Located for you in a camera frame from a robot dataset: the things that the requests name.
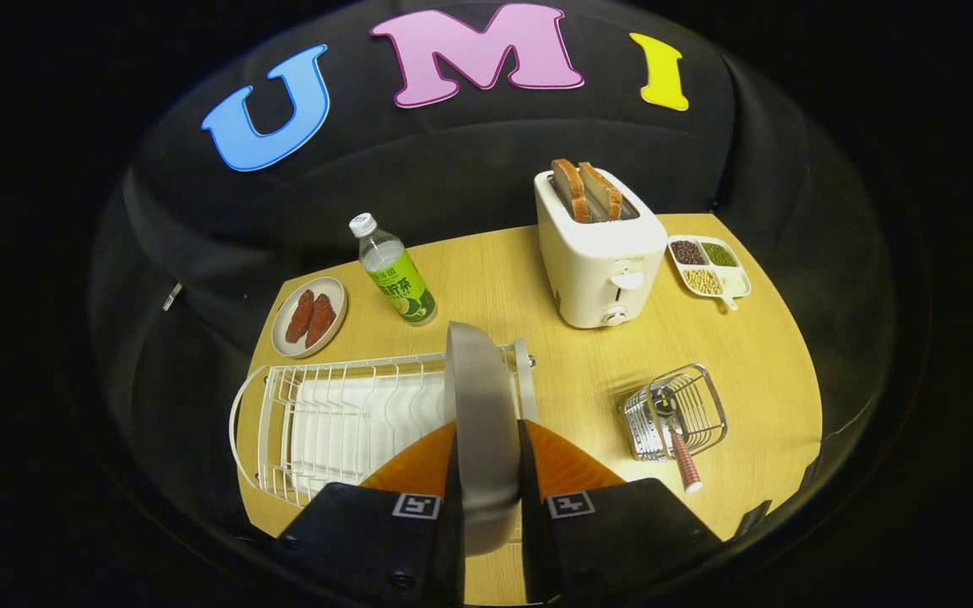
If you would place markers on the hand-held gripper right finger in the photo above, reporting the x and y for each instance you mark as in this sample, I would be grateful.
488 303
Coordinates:
530 540

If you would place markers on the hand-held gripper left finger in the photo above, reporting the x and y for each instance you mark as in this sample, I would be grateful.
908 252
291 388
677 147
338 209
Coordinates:
453 540

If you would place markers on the grey plate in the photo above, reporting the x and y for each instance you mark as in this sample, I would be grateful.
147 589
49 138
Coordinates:
482 422

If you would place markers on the white divided bean dish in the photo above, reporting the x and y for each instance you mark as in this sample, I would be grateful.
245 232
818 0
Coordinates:
736 283

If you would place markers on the red sausage piece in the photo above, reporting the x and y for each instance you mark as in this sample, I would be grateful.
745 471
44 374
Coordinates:
299 316
320 319

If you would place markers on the green label drink bottle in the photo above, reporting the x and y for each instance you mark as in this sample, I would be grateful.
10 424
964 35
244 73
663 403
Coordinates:
398 283

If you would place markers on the small beige saucer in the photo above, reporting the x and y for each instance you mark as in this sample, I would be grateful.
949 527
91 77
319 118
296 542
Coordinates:
284 333

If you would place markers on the white toaster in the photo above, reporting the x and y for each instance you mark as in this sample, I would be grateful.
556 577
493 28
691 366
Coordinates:
596 270

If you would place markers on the pile of yellow soybeans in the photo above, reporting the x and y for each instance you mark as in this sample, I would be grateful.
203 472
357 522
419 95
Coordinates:
702 280

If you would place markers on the pile of red beans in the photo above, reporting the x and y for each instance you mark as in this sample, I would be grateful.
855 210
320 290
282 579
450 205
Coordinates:
687 252

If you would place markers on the pile of green beans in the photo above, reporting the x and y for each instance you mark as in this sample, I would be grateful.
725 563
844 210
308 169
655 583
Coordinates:
719 253

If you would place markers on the small silver clip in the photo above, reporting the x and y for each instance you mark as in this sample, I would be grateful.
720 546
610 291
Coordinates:
172 295

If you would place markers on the black backdrop cloth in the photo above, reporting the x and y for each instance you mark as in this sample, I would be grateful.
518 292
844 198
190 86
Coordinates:
453 160

